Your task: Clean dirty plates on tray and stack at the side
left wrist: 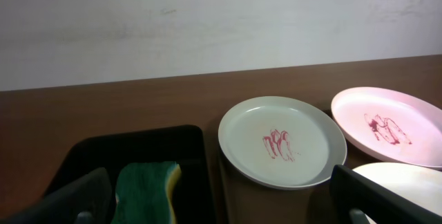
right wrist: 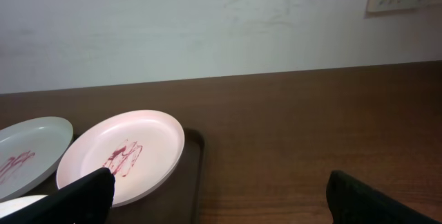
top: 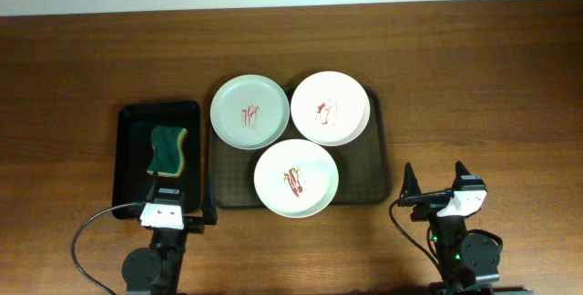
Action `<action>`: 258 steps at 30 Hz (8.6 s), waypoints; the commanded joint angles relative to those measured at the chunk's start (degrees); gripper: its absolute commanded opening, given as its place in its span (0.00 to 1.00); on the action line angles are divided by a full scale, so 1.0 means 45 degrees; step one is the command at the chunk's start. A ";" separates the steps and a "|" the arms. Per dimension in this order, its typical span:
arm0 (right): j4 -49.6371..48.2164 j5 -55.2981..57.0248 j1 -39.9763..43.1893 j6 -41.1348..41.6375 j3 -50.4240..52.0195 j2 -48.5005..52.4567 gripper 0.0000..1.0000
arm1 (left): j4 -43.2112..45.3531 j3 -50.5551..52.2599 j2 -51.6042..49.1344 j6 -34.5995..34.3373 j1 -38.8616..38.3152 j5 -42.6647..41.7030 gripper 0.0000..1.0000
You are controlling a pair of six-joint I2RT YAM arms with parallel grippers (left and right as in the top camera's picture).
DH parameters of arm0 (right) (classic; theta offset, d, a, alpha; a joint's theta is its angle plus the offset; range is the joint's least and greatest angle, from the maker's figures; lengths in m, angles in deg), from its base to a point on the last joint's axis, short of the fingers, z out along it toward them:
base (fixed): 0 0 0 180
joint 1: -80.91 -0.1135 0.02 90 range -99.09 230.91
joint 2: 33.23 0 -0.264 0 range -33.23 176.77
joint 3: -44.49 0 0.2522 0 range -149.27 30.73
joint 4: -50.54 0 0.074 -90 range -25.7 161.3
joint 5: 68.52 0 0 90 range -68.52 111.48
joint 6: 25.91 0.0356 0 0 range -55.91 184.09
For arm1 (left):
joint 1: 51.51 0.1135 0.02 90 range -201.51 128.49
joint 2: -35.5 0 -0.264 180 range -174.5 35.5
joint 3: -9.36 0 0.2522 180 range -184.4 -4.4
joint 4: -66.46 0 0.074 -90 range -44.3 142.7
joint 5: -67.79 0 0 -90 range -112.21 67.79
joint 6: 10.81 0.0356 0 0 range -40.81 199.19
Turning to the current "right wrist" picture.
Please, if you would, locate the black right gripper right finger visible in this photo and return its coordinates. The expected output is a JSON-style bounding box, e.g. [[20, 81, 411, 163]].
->
[[326, 170, 439, 224]]

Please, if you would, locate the pink plate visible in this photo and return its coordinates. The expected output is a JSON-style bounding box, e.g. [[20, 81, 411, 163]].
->
[[56, 110, 185, 207]]

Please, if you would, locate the white plate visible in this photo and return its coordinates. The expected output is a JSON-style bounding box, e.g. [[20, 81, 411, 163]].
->
[[0, 195, 46, 218]]

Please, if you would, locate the pale green plate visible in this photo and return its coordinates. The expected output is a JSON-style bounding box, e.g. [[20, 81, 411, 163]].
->
[[1, 117, 73, 201]]

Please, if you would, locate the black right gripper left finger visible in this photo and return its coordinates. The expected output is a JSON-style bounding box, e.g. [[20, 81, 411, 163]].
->
[[1, 168, 115, 224]]

